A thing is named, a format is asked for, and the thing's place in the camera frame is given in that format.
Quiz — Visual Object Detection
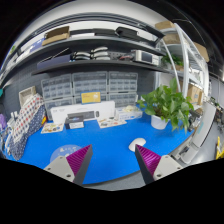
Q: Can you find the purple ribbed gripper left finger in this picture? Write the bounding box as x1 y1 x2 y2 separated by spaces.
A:
44 145 93 186

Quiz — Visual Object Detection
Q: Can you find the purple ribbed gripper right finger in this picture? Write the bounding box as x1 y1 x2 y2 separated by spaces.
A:
135 145 182 184

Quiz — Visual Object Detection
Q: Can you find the white computer mouse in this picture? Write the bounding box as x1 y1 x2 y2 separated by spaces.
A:
128 138 146 152

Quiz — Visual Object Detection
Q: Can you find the blue desk mat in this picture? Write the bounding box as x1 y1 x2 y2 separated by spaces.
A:
20 114 193 184

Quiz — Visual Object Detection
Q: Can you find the left colourful picture card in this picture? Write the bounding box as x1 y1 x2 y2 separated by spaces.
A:
41 123 64 134

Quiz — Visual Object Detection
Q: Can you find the colourful picture card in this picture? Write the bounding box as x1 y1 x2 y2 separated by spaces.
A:
41 123 64 134
98 118 126 128

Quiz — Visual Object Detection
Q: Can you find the small black white box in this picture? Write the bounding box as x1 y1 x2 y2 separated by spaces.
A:
65 115 84 129

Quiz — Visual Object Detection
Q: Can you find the right colourful picture card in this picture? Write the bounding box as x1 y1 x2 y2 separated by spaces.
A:
98 118 126 128

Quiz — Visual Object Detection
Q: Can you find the white box with items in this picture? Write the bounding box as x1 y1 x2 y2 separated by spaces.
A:
115 105 143 120

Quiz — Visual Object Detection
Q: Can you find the white keyboard box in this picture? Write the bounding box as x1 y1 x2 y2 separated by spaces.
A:
50 101 115 123

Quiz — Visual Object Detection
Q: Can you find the green potted plant white pot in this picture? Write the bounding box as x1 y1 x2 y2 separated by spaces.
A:
137 78 194 132

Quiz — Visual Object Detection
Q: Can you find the patterned fabric bag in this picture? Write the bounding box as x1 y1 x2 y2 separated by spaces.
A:
9 94 46 160

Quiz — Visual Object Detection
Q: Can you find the yellow card sign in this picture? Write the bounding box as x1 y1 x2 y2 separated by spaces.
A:
81 92 101 104

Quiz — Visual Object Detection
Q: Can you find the left grey drawer organizer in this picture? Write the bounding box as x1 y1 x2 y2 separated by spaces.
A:
41 74 73 110

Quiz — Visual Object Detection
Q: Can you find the grey drawer organizer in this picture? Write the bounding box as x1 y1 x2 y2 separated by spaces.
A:
72 71 107 104
108 71 138 107
41 74 73 110

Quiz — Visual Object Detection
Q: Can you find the cardboard box on rack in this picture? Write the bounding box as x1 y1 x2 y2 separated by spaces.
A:
187 84 203 105

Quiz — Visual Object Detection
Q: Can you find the right grey drawer organizer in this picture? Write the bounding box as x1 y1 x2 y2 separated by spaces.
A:
108 71 138 107

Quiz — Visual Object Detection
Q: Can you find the middle grey drawer organizer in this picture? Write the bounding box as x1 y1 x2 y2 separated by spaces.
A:
72 71 107 104

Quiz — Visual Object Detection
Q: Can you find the white metal rack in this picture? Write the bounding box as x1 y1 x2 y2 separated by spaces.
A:
155 24 209 109

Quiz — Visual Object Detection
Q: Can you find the white electronic instrument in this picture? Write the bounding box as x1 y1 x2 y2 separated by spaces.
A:
133 50 159 66

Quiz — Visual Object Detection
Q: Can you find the dark metal shelf unit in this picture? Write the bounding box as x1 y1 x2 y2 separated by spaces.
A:
0 12 164 85

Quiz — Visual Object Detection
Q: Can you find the cardboard box top shelf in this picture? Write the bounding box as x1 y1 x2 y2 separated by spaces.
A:
42 26 70 46

